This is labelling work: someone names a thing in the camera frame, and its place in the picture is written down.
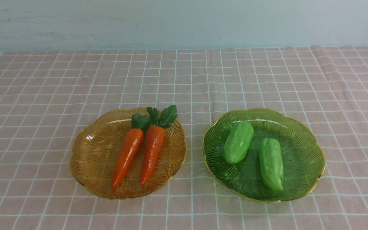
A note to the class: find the orange toy carrot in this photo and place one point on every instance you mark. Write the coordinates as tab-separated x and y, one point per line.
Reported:
132	143
155	137

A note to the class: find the green toy gourd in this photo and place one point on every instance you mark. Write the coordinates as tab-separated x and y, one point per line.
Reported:
271	164
238	142

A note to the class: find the amber ribbed plastic plate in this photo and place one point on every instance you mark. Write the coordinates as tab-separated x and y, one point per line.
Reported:
96	150

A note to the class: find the green ribbed plastic plate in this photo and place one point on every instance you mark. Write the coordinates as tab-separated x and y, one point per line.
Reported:
303	159

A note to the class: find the pink checkered tablecloth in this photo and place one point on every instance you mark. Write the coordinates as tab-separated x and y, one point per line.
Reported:
48	97

